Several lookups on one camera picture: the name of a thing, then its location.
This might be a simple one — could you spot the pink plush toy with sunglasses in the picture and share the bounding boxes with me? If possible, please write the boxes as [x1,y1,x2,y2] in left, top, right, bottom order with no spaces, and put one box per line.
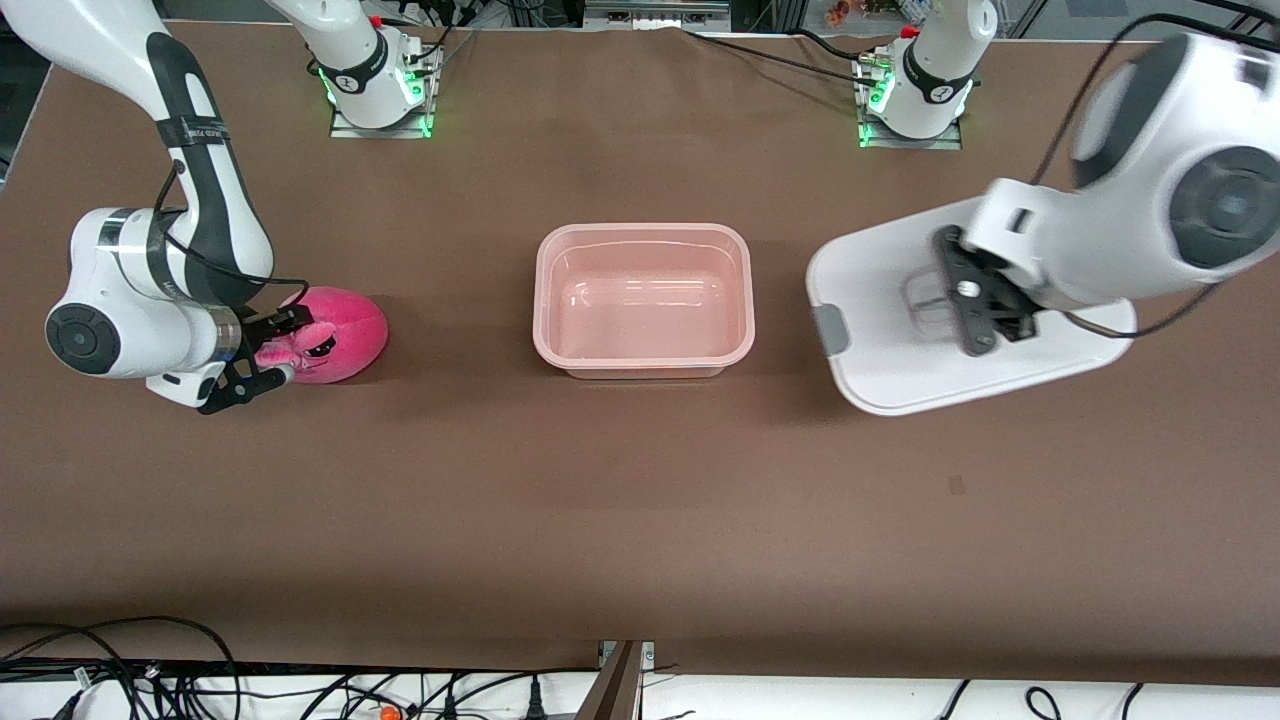
[250,287,389,385]

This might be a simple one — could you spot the white box lid grey clips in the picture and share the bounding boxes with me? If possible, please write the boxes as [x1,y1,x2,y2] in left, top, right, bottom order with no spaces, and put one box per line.
[805,195,1138,417]

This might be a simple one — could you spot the translucent pink plastic box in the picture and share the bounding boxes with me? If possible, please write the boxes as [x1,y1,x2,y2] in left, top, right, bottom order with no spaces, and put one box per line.
[533,223,756,379]

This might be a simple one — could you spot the colourful background figure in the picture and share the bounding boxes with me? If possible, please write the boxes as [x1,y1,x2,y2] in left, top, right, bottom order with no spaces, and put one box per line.
[825,0,931,26]

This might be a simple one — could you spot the brown table cover sheet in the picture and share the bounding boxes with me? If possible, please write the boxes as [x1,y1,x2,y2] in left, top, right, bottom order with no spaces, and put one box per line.
[0,22,1280,687]

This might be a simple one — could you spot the grey background device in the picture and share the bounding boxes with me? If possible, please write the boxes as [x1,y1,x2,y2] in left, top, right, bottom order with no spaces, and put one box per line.
[583,0,731,31]

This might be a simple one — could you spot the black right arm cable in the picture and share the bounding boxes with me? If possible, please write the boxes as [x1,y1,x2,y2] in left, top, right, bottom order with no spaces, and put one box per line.
[150,160,311,311]

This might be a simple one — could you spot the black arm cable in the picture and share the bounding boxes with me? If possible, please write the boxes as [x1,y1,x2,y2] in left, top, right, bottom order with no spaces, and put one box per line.
[1030,8,1280,339]
[150,160,311,311]

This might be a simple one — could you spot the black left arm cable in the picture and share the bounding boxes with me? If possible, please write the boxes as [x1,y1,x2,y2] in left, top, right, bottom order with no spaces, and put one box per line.
[1030,8,1280,339]

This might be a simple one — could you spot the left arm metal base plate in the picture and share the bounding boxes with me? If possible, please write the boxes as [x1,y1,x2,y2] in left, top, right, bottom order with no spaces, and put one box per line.
[858,55,963,151]

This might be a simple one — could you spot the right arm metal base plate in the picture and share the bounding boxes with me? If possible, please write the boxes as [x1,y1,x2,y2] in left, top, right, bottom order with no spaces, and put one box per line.
[330,50,435,139]

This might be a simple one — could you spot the short black table cable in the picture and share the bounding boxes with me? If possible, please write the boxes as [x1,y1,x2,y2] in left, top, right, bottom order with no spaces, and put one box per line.
[790,28,901,66]

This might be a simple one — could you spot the large black loop cable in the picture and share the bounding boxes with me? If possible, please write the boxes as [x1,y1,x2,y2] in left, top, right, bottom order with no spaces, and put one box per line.
[0,615,241,720]

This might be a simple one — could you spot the black base connector cable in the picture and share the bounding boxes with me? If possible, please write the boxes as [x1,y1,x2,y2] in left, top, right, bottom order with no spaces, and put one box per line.
[400,25,481,76]

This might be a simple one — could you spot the long black table cable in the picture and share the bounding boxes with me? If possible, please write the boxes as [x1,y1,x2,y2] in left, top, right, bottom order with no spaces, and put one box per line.
[685,28,886,89]

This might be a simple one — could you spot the aluminium profile post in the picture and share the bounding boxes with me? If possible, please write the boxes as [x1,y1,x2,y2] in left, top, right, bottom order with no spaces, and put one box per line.
[575,640,656,720]

